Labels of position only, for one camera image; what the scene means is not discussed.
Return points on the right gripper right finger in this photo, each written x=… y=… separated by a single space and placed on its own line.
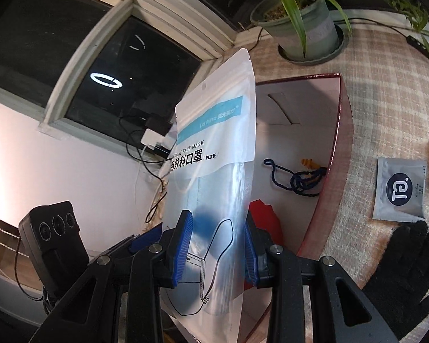
x=340 y=310

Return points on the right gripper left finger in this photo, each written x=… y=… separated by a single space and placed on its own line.
x=95 y=317

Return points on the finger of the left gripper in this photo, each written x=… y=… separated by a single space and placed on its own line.
x=146 y=239

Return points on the red cloth pouch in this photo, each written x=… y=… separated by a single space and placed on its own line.
x=270 y=221

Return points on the blue corded orange earplugs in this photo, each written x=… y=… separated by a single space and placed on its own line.
x=302 y=183

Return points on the face mask pack bag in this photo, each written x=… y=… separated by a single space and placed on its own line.
x=211 y=176

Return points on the black knit glove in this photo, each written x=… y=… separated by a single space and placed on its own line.
x=399 y=285

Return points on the grey wet wipe sachet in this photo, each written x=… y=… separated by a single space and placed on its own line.
x=400 y=190

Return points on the white power strip with chargers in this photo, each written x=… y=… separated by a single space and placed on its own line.
x=160 y=145

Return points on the red cardboard box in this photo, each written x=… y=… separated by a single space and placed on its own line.
x=300 y=118

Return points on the large potted spider plant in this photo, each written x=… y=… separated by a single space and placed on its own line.
x=302 y=28

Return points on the small spider plant offshoot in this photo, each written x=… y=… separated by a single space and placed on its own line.
x=417 y=17

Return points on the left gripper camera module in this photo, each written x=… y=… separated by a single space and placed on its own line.
x=51 y=236

